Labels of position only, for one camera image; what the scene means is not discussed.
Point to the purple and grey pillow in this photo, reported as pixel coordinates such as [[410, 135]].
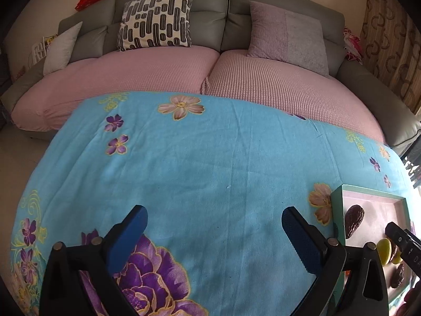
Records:
[[289, 36]]

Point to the pink sofa cover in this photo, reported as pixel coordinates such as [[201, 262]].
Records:
[[148, 72]]

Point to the blue floral blanket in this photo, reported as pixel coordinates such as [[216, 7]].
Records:
[[213, 154]]

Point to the light grey pillow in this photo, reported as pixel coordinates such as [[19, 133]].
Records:
[[61, 51]]

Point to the yellow-green lime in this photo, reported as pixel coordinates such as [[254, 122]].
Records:
[[384, 251]]

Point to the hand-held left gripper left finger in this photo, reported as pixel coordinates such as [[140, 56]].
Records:
[[126, 237]]

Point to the white frame object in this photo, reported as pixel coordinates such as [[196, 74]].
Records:
[[39, 51]]

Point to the brown patterned curtain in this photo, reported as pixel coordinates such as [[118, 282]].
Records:
[[388, 39]]

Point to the black and white patterned pillow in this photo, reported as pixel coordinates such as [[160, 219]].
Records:
[[154, 19]]

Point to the grey sofa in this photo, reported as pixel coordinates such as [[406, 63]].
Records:
[[205, 29]]

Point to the dark chair with clothes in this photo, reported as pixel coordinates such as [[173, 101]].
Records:
[[415, 168]]

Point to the pink garment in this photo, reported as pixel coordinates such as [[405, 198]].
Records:
[[353, 44]]

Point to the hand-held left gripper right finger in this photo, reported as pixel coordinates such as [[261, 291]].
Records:
[[301, 240]]

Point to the dark red date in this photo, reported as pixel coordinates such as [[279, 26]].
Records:
[[354, 220], [397, 275]]

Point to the green-rimmed white tray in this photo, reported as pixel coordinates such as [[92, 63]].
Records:
[[378, 207]]

